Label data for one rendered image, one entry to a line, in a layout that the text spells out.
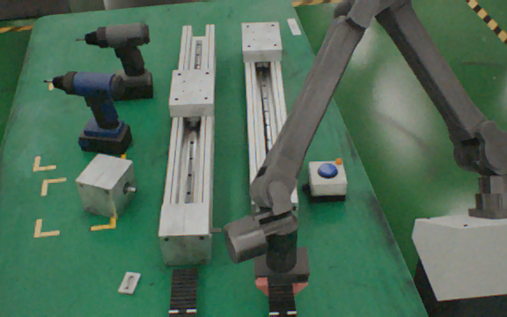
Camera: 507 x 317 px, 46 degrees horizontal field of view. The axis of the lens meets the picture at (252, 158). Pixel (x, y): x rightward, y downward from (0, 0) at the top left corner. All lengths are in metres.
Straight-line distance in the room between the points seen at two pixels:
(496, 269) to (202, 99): 0.79
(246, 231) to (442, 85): 0.47
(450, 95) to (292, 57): 0.81
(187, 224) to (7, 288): 0.39
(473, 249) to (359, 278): 0.24
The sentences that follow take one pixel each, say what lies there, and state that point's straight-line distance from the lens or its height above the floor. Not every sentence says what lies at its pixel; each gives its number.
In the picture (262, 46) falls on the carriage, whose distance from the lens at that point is 1.74.
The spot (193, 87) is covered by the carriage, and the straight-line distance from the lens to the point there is 1.58.
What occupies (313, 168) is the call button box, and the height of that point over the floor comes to 0.84.
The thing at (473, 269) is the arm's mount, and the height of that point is 0.87.
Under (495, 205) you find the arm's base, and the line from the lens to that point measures 1.27.
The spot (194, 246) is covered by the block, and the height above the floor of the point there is 0.84.
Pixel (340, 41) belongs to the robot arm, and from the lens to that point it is 1.13.
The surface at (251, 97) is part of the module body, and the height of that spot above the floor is 0.86.
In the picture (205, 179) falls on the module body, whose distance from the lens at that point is 1.36.
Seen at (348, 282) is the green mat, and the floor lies 0.78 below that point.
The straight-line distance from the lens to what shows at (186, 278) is 1.24.
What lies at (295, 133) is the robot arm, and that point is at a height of 1.12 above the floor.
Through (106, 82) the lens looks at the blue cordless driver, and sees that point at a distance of 1.48.
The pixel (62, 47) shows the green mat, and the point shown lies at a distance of 2.11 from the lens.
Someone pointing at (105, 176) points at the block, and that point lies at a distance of 1.39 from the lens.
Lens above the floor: 1.78
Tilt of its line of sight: 41 degrees down
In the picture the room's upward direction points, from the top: 2 degrees counter-clockwise
